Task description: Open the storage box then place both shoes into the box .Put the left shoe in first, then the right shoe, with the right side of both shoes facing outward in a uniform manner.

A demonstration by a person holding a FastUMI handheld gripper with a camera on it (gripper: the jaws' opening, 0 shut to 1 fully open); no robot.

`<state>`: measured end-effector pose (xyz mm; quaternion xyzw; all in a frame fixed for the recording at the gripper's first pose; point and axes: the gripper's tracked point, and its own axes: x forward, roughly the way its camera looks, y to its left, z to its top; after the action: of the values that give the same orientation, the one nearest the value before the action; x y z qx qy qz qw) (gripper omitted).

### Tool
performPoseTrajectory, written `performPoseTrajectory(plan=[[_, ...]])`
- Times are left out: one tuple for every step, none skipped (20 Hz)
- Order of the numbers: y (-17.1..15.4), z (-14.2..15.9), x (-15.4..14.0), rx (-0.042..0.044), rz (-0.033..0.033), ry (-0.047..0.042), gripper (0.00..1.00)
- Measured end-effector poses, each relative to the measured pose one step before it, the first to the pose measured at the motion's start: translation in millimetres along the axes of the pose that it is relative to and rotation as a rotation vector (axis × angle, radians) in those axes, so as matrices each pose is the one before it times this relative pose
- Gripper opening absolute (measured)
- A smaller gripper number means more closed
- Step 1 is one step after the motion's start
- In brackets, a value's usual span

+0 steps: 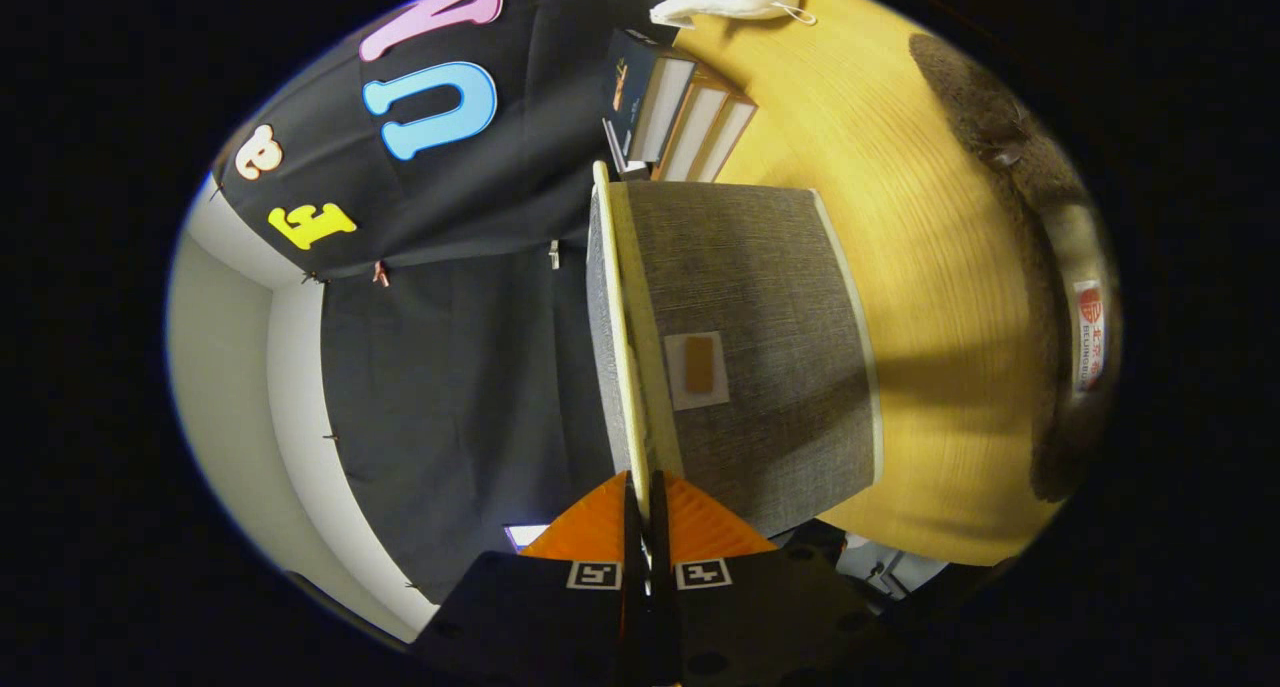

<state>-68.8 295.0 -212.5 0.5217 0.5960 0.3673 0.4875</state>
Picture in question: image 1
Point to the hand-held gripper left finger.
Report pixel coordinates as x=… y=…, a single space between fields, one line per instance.
x=633 y=607

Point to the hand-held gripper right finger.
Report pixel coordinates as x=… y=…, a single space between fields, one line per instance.
x=660 y=617

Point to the grey fabric storage box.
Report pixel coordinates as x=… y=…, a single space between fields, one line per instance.
x=760 y=297

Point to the brown fuzzy shoe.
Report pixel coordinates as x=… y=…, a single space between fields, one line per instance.
x=1000 y=167

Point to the glowing white screen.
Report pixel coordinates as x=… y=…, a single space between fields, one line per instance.
x=528 y=537

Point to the small pink clip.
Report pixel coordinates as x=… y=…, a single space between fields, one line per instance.
x=381 y=274

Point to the brown book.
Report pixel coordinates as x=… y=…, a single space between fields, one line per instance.
x=730 y=142
x=695 y=127

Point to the dark blue book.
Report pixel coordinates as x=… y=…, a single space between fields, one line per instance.
x=630 y=87

